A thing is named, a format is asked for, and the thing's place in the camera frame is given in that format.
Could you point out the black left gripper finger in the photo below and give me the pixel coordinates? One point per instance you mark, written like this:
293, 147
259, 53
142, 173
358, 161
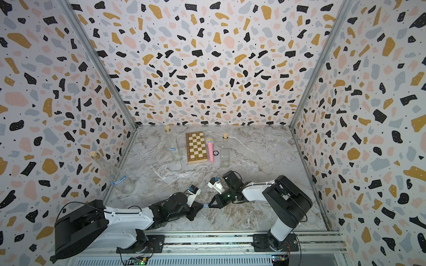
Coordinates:
198, 206
192, 214

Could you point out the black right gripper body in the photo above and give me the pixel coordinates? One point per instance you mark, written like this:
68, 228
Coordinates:
226, 197

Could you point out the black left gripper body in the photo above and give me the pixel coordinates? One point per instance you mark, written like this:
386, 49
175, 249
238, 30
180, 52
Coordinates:
186, 210

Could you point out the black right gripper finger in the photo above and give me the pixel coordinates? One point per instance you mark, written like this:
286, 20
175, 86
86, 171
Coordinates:
213, 202
219, 206

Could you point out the clear glass bottle with cork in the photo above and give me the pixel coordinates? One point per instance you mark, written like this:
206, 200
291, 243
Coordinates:
225, 151

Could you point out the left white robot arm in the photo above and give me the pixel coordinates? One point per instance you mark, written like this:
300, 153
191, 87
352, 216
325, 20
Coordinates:
96, 226

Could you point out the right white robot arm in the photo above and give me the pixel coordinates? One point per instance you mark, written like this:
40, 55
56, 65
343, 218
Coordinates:
290, 204

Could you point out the glass bottle blue label back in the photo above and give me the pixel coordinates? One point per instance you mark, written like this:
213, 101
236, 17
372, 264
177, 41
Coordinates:
172, 144

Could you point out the glass bottle blue label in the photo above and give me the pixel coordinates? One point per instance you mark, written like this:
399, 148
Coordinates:
172, 144
117, 177

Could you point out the glass bottle blue label left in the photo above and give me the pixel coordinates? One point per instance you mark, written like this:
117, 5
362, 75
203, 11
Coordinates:
117, 177

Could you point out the wooden chessboard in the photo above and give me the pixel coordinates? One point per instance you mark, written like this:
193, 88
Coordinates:
196, 148

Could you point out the pink toy microphone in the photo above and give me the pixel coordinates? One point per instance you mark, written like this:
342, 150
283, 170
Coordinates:
210, 147

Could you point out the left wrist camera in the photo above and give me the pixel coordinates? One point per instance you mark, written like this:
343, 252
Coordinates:
192, 193

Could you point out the left metal corner post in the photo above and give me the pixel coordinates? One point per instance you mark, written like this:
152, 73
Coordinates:
72, 18

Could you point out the metal corner post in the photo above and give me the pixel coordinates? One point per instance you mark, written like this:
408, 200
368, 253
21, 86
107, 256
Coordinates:
72, 18
341, 15

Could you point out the right metal corner post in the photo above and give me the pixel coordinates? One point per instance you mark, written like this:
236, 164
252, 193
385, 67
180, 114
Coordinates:
341, 15

